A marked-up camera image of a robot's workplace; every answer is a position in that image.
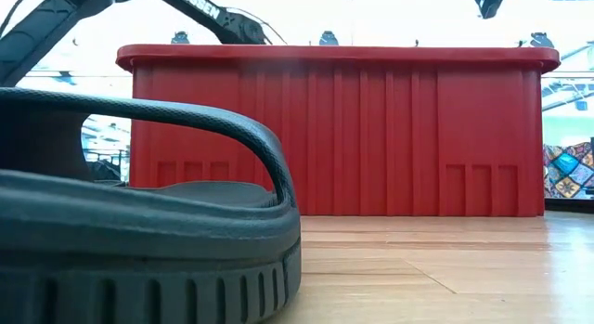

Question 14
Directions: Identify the red plastic bin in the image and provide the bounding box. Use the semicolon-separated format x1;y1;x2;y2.
115;44;562;218

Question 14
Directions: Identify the black slide sandal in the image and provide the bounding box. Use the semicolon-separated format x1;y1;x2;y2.
0;86;303;324

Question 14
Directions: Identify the colourful patchwork cloth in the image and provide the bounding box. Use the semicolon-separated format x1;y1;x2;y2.
542;141;594;200

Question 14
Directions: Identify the black railing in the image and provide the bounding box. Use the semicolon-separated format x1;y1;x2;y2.
83;148;130;167

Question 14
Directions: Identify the dark covered mound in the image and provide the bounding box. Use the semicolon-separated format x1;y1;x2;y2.
87;160;129;182

